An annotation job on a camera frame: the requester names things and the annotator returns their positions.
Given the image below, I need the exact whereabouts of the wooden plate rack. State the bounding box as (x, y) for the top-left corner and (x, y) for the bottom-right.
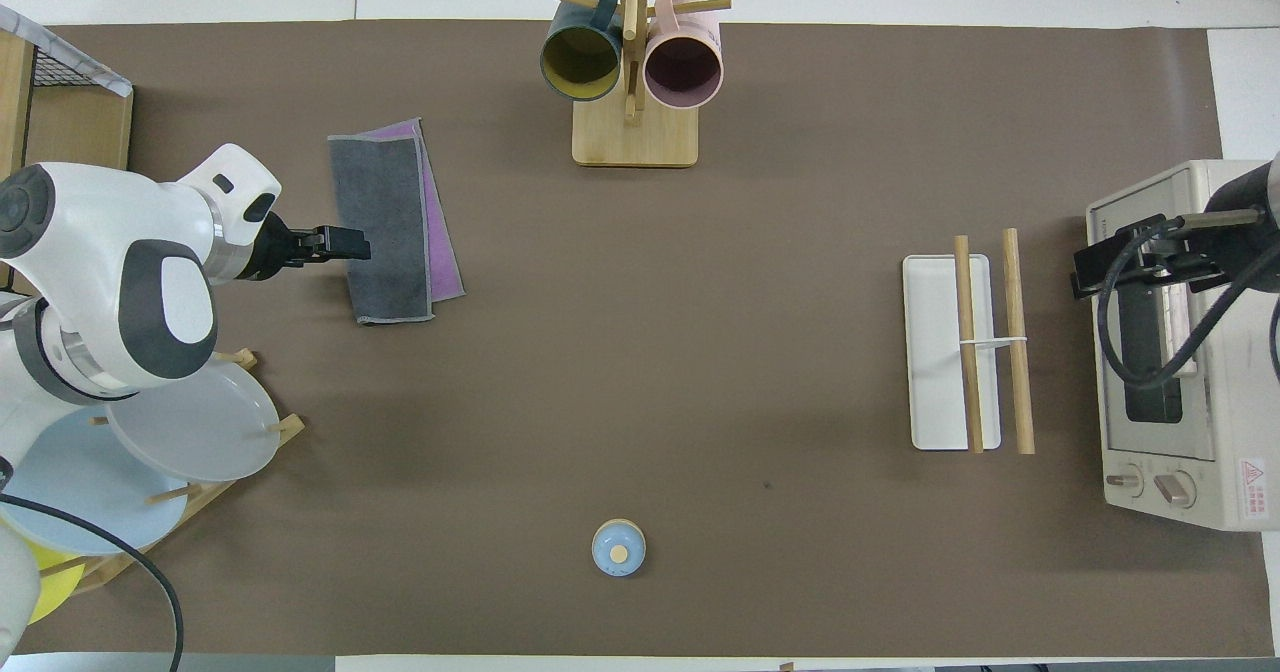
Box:
(40, 348), (306, 595)

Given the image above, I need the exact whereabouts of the blue jar with wooden knob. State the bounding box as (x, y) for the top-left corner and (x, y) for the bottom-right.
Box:
(591, 518), (647, 579)

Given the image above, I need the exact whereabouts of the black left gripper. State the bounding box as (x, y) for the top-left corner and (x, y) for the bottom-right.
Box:
(238, 212), (371, 283)

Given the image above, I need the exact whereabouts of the black wire basket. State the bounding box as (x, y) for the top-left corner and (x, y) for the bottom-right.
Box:
(30, 47), (101, 88)

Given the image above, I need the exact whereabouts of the marble pattern panel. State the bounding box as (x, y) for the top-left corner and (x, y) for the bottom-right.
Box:
(0, 4), (133, 96)

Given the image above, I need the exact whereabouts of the light blue plate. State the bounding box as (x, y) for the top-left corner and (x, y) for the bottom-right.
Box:
(0, 407), (191, 556)

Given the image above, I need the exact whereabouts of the pink mug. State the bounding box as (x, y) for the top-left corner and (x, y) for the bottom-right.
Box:
(643, 0), (724, 111)

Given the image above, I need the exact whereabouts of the dark teal mug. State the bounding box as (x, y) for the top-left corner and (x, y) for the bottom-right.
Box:
(540, 0), (626, 103)

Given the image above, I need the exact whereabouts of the grey plate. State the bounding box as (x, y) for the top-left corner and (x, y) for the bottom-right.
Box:
(105, 357), (282, 483)

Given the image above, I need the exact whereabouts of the wooden mug tree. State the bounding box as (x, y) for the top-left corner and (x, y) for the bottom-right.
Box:
(537, 0), (732, 168)

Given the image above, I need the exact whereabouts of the purple and grey towel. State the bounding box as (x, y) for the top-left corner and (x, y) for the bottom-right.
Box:
(328, 118), (466, 326)

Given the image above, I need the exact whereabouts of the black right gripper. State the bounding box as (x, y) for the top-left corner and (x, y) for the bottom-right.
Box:
(1072, 157), (1280, 299)

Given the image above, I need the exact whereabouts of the brown table mat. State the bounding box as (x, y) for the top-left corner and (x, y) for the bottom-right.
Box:
(15, 20), (1276, 658)

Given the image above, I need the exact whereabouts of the yellow plate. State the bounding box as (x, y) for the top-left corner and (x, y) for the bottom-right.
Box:
(28, 537), (86, 625)

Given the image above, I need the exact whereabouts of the beige toaster oven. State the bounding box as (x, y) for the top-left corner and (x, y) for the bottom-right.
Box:
(1086, 160), (1280, 531)

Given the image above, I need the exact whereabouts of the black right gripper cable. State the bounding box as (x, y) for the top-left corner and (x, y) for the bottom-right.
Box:
(1098, 214), (1280, 388)

